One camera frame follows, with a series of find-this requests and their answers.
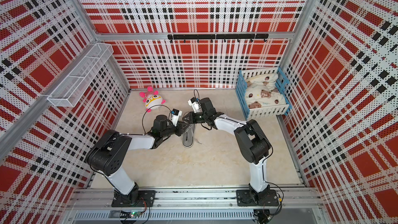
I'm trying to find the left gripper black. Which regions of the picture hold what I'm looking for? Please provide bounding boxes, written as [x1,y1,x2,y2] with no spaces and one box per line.
[161,120,190,138]

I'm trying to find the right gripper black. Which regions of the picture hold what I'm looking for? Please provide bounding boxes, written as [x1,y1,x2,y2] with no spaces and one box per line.
[182,111,208,124]

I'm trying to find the grey shoelace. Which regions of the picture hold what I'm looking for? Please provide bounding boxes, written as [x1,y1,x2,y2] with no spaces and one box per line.
[185,123,203,146]

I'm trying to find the grey canvas sneaker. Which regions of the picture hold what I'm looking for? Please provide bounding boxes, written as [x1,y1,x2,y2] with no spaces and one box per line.
[182,124,197,148]

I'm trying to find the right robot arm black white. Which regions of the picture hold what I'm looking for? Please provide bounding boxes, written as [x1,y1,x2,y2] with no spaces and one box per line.
[183,97,274,204]

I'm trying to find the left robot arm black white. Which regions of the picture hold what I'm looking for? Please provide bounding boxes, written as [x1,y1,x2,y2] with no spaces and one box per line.
[85,115,189,207]

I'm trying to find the white pink plush toy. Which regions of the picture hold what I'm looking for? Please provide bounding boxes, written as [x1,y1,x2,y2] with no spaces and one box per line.
[140,86,166,113]

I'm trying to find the white printed cloth bundle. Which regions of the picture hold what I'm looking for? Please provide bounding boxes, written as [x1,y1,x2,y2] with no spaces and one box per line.
[245,73,287,109]

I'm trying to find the blue white slatted crate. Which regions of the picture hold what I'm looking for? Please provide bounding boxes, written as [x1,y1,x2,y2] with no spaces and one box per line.
[236,67,292,120]

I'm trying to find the green circuit board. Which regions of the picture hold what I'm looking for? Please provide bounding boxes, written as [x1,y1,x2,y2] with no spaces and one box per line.
[120,211,143,219]

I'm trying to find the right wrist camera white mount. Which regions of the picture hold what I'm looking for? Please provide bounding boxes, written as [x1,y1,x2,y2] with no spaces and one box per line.
[188,97,201,113]

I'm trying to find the left camera black cable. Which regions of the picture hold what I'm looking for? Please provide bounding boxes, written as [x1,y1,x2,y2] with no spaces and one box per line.
[142,105,173,136]

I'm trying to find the black hook rail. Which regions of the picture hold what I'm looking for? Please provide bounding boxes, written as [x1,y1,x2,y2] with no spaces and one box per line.
[167,33,269,41]

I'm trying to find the white wire mesh basket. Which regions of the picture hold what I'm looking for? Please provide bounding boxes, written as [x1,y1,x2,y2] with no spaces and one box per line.
[47,43,114,107]

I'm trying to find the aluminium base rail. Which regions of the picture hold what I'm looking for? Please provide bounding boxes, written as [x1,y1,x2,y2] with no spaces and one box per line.
[62,185,330,224]

